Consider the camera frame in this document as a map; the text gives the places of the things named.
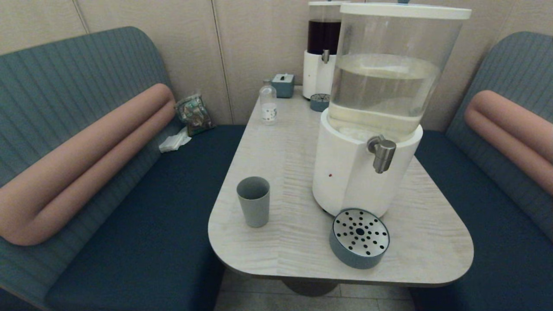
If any small round blue drip tray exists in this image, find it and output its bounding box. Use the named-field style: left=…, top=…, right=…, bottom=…
left=310, top=93, right=331, bottom=112

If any metal water dispenser tap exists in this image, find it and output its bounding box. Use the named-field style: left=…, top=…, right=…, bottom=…
left=367, top=135, right=397, bottom=174

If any blue tissue box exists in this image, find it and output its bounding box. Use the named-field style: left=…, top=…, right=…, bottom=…
left=272, top=73, right=295, bottom=98

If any small clear plastic bottle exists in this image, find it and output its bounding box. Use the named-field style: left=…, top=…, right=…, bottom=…
left=260, top=79, right=278, bottom=125

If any grey-blue plastic cup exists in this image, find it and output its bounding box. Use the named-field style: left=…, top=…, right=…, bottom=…
left=236, top=176, right=271, bottom=228

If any white water dispenser lid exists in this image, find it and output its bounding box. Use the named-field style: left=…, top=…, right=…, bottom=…
left=340, top=2, right=472, bottom=20

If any table pedestal base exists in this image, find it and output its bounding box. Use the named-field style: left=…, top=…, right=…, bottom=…
left=281, top=279, right=340, bottom=297

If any dark drink dispenser white base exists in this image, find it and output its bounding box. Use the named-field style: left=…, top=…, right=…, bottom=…
left=302, top=1, right=346, bottom=100

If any pink bolster cushion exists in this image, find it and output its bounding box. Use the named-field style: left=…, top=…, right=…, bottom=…
left=0, top=83, right=177, bottom=246
left=464, top=90, right=553, bottom=196

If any clear water dispenser white base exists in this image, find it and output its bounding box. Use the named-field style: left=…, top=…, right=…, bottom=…
left=312, top=2, right=472, bottom=219

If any crumpled white napkin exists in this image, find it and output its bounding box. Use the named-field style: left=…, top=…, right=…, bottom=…
left=159, top=127, right=192, bottom=153

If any crumpled snack bag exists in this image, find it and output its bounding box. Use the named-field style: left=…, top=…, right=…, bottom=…
left=174, top=92, right=216, bottom=137

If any round blue perforated drip tray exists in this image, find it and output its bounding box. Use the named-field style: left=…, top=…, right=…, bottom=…
left=329, top=208, right=391, bottom=270

